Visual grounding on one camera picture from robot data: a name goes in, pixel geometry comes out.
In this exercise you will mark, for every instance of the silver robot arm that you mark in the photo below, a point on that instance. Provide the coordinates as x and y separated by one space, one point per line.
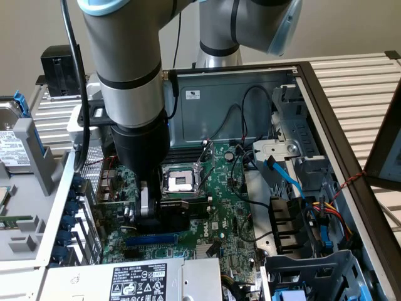
125 56

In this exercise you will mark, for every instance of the grey power supply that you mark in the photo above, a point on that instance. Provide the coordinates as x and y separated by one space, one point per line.
94 282

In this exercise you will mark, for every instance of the blue expansion slot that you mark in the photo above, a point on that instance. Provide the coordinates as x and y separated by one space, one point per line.
150 240

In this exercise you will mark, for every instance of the dark framed panel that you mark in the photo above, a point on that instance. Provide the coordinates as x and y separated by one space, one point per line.
385 147

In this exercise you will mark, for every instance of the blue plastic lever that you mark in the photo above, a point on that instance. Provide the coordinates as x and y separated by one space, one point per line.
326 245

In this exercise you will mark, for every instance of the silver hard disk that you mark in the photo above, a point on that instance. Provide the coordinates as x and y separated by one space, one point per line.
9 141

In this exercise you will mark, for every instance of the grey parts rack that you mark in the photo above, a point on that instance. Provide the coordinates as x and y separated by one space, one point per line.
34 150

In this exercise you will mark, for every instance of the metal drive cage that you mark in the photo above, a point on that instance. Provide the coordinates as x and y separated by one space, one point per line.
313 269

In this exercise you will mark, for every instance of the blue slot latch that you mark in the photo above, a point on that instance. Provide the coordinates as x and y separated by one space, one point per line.
72 196
64 238
71 208
68 222
60 254
80 184

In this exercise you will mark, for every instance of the black plastic air shroud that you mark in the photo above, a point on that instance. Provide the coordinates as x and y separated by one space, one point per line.
285 225

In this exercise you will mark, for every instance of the CPU chip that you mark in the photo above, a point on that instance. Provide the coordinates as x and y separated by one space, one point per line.
6 200

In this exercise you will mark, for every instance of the metal disk bay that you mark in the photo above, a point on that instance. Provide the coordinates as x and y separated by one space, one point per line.
300 131

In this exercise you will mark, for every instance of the white case sticker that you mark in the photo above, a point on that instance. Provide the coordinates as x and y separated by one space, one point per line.
193 95

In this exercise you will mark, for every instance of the metal socket cover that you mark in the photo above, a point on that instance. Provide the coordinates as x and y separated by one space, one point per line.
208 156

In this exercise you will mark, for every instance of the short black expansion slot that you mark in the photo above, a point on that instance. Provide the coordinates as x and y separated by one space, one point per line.
131 254

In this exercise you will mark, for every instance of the green RAM stick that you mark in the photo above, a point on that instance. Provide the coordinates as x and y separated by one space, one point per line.
15 219

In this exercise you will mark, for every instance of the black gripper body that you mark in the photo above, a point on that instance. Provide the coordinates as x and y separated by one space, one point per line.
141 147

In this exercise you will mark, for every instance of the black plastic block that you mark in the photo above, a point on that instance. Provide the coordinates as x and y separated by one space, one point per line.
58 69

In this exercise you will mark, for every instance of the silver disk bay bracket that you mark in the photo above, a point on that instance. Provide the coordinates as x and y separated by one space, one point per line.
275 150

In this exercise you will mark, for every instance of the silver chipset heatsink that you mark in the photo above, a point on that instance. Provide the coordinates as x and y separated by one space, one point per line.
202 251

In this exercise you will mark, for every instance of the blue plastic disk carrier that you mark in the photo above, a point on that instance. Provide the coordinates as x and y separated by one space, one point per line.
23 103

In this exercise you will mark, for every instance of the round coin battery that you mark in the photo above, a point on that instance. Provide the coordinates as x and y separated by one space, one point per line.
229 156

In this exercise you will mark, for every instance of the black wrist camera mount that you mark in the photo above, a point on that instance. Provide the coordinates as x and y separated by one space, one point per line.
94 114

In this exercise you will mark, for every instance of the CPU socket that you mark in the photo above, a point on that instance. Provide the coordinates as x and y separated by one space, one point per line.
180 182

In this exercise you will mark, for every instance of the grey metal PC case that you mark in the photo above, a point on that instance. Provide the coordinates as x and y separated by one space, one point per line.
219 103

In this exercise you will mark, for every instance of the green graphics card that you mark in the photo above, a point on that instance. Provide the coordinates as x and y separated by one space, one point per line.
173 216

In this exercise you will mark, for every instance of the green motherboard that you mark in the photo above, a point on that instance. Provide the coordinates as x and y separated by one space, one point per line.
225 203

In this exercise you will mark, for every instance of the silver rear port block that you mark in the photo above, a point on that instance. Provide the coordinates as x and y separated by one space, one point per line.
107 175
106 192

